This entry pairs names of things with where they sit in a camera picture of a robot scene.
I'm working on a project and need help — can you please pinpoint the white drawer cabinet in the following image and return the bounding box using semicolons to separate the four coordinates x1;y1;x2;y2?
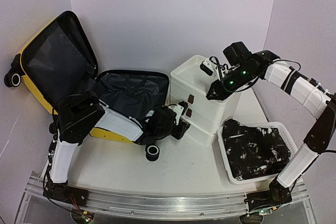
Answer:
170;55;240;146

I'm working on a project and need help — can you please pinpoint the black white patterned garment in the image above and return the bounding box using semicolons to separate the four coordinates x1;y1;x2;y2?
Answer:
222;119;291;181

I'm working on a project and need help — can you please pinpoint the white perforated plastic basket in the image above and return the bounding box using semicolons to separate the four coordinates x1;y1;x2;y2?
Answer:
217;119;298;185

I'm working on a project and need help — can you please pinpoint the yellow cartoon print suitcase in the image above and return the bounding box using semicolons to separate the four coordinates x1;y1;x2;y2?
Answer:
4;10;170;162

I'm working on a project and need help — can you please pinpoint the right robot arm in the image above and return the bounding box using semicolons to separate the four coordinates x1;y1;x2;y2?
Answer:
200;46;335;215

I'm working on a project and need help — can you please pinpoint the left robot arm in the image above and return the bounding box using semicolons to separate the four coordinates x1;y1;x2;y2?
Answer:
43;91;190;206

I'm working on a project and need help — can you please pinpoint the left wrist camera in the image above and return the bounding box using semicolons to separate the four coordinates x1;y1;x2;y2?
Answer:
172;101;188;125

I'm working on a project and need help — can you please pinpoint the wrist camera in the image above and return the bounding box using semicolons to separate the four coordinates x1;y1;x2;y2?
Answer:
172;101;188;125
199;59;218;76

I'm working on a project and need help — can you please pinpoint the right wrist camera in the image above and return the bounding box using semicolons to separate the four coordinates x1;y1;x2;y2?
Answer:
199;59;218;76

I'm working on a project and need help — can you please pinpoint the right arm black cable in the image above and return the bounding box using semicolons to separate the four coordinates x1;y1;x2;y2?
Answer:
209;56;336;154

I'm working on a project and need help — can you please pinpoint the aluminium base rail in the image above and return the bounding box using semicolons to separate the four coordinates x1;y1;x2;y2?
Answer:
25;175;312;219

